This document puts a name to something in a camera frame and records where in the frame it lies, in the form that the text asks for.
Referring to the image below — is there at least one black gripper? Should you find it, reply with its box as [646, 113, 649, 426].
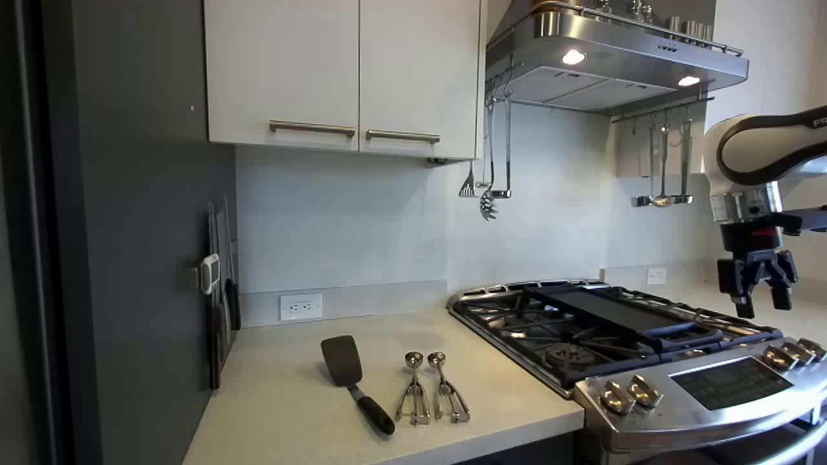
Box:
[718, 214, 799, 317]

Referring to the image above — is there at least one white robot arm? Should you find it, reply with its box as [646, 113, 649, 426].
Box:
[702, 106, 827, 317]

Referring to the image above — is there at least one stainless steel gas stove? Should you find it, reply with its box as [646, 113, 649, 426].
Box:
[448, 282, 827, 465]

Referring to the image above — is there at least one black cast iron griddle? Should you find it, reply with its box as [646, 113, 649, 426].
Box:
[533, 289, 691, 338]

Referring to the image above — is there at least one hanging metal ladle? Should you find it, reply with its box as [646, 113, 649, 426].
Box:
[634, 118, 693, 206]

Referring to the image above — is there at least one stainless steel range hood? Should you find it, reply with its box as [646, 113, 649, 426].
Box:
[487, 0, 750, 113]

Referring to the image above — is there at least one hanging slotted spoon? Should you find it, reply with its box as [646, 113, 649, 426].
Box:
[480, 99, 496, 221]

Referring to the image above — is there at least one hanging metal turner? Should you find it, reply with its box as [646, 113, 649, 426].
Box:
[457, 161, 476, 199]

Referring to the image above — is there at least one right metal ice cream scoop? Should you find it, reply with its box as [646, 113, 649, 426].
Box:
[427, 352, 470, 424]

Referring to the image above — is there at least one metal ice cream scoop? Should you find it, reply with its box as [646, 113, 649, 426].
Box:
[396, 352, 430, 426]
[427, 352, 470, 424]

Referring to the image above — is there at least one left metal ice cream scoop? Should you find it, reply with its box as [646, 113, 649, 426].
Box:
[396, 352, 430, 426]

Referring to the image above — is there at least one white upper cabinet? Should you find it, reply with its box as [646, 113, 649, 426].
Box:
[205, 0, 483, 161]

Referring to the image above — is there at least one black spatula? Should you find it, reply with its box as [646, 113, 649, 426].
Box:
[320, 335, 396, 437]

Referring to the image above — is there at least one dark tall cabinet panel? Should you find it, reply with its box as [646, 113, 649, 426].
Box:
[40, 0, 236, 465]

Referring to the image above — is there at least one white wall outlet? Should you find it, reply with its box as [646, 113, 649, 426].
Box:
[280, 295, 323, 322]

